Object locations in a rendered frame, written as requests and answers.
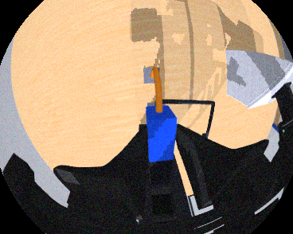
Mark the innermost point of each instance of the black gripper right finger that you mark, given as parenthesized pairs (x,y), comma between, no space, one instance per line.
(210,166)

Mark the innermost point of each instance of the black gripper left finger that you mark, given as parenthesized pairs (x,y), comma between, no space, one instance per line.
(123,178)

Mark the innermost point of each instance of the blue and black plug with orange cord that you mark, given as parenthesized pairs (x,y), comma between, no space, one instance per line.
(161,130)

